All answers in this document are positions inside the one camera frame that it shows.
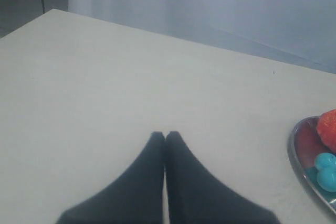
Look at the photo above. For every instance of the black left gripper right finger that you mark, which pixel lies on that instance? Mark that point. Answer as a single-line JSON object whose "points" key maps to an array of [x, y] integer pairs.
{"points": [[196, 196]]}

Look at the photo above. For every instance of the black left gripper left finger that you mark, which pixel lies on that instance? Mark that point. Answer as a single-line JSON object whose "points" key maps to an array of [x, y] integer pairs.
{"points": [[136, 196]]}

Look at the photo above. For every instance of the orange toy tangerine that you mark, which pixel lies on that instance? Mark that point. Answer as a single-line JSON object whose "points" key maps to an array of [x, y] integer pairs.
{"points": [[326, 129]]}

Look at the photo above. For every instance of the metal bowl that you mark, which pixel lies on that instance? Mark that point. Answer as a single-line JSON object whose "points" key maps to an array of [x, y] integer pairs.
{"points": [[303, 146]]}

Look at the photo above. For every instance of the white backdrop curtain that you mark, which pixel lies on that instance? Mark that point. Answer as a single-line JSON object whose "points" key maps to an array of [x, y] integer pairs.
{"points": [[300, 32]]}

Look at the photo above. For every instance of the blue round toy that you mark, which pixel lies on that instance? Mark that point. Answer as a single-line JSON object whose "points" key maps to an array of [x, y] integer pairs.
{"points": [[325, 164]]}

